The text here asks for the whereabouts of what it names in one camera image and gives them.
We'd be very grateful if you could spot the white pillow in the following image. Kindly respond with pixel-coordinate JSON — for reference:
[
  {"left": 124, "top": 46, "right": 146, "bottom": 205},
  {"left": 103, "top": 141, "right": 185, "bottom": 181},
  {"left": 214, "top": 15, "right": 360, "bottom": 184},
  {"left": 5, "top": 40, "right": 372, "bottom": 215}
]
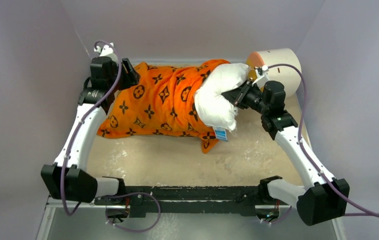
[{"left": 194, "top": 63, "right": 250, "bottom": 132}]

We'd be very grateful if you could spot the orange patterned pillowcase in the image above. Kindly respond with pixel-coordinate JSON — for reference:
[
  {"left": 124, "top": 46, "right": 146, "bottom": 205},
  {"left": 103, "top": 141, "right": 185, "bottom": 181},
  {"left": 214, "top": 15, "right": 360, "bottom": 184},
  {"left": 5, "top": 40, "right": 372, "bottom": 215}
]
[{"left": 96, "top": 59, "right": 228, "bottom": 154}]

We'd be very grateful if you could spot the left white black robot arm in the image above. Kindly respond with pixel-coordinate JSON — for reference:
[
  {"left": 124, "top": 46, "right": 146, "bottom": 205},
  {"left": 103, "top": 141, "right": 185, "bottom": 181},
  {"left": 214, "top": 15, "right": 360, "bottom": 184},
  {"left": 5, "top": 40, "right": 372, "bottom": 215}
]
[{"left": 40, "top": 56, "right": 140, "bottom": 205}]

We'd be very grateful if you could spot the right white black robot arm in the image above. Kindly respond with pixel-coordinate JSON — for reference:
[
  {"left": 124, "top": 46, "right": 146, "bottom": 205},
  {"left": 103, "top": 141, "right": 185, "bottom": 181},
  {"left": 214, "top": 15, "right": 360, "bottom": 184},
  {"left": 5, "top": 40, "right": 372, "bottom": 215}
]
[{"left": 221, "top": 80, "right": 350, "bottom": 226}]

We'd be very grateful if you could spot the blue white pillow tag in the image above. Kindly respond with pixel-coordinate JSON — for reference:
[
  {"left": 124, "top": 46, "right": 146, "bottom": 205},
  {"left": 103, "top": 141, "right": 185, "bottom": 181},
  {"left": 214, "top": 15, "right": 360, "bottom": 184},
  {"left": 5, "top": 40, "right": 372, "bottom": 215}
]
[{"left": 212, "top": 126, "right": 228, "bottom": 142}]

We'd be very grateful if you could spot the white cylinder with orange face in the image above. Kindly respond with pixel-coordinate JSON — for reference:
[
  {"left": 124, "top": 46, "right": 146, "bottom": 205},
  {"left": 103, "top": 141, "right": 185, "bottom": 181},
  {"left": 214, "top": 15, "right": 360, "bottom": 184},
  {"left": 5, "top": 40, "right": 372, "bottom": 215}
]
[{"left": 245, "top": 48, "right": 302, "bottom": 98}]

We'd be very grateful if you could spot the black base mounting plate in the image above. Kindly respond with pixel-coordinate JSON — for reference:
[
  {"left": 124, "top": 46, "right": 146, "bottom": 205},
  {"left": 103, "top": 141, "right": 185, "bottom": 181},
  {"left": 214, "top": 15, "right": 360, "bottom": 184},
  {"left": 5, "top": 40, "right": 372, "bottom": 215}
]
[{"left": 94, "top": 185, "right": 288, "bottom": 218}]

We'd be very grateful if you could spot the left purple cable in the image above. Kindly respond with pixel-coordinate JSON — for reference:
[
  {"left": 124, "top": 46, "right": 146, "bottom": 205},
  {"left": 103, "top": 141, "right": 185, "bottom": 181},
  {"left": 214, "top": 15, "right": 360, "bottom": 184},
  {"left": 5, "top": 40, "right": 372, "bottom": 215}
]
[{"left": 60, "top": 40, "right": 161, "bottom": 233}]

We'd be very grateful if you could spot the purple cable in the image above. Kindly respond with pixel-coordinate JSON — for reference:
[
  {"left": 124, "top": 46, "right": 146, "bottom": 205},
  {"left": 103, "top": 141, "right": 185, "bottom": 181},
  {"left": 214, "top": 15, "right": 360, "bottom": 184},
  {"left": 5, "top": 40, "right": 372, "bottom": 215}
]
[
  {"left": 60, "top": 40, "right": 161, "bottom": 233},
  {"left": 261, "top": 63, "right": 379, "bottom": 226}
]

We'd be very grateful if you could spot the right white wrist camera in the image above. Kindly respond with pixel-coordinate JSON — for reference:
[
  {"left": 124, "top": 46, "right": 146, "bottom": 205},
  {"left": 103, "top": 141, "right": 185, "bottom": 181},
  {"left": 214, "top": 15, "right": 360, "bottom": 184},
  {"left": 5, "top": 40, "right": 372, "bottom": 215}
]
[{"left": 251, "top": 65, "right": 270, "bottom": 89}]

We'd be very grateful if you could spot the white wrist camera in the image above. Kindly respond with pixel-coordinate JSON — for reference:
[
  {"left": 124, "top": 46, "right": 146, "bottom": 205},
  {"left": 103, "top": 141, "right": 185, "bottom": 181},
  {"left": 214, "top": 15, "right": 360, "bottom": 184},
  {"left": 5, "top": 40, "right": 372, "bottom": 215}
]
[
  {"left": 94, "top": 42, "right": 119, "bottom": 63},
  {"left": 251, "top": 65, "right": 270, "bottom": 89}
]

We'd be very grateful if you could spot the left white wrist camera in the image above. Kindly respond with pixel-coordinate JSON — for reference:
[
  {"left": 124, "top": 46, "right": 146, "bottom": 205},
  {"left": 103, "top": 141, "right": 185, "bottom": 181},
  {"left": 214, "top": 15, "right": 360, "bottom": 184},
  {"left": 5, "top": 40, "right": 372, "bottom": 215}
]
[{"left": 94, "top": 42, "right": 119, "bottom": 63}]

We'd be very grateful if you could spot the aluminium rail frame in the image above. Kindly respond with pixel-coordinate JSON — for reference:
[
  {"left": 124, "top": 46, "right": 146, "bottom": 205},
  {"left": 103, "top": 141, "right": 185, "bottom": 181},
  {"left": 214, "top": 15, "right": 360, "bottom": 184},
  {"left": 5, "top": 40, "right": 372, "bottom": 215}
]
[{"left": 37, "top": 199, "right": 347, "bottom": 240}]

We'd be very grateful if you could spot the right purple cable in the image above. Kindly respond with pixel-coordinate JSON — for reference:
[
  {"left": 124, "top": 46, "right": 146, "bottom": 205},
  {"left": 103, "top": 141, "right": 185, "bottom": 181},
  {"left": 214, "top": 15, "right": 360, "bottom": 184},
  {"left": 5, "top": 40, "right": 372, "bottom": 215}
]
[{"left": 261, "top": 63, "right": 379, "bottom": 226}]

